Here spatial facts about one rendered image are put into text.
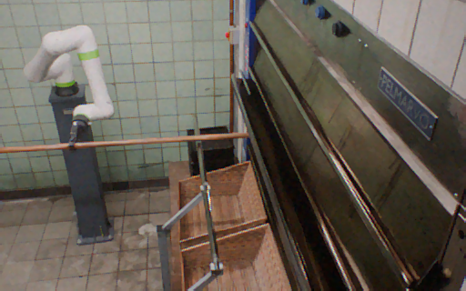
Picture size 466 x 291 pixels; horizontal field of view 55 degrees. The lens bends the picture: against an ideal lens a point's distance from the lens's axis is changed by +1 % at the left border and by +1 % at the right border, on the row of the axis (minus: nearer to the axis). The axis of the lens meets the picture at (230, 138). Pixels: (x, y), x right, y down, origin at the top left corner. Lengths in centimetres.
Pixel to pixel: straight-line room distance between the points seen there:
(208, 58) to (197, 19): 31
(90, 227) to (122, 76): 116
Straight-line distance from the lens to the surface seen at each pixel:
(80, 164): 324
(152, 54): 347
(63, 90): 301
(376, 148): 117
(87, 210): 348
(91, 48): 261
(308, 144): 168
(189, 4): 336
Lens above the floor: 243
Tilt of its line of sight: 31 degrees down
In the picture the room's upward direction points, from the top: straight up
